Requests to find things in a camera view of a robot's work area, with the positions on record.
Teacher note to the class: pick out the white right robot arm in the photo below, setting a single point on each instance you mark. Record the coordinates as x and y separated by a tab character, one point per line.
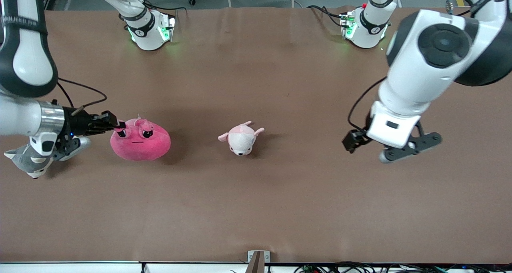
28	57

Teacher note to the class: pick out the pink round plush toy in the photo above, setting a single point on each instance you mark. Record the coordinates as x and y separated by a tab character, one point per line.
140	147

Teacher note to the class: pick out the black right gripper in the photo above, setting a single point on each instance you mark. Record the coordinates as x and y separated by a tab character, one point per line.
82	123

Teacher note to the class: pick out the metal bracket at table edge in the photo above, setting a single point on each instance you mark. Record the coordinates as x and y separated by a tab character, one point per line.
256	263

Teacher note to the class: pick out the pale pink white plush dog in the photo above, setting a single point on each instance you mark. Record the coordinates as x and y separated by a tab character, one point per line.
242	139

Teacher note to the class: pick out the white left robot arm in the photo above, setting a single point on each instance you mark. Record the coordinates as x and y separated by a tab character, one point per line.
416	85

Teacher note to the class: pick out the grey white husky plush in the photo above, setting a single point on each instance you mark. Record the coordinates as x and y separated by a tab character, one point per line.
28	163

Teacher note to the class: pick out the white table edge rail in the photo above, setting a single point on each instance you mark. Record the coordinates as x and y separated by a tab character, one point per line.
80	268

